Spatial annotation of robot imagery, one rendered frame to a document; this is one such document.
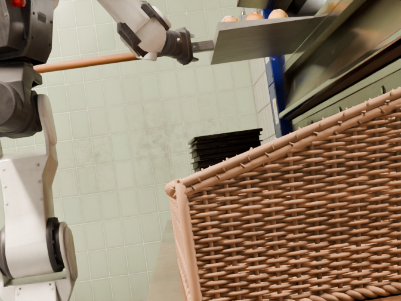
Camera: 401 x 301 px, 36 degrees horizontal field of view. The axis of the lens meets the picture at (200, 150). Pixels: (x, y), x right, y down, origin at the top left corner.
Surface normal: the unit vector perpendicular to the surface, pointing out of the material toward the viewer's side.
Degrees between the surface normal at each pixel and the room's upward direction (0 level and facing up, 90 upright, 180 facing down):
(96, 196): 90
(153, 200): 90
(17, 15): 90
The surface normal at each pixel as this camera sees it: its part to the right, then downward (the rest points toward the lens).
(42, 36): 0.97, 0.04
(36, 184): 0.00, -0.22
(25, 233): -0.04, -0.45
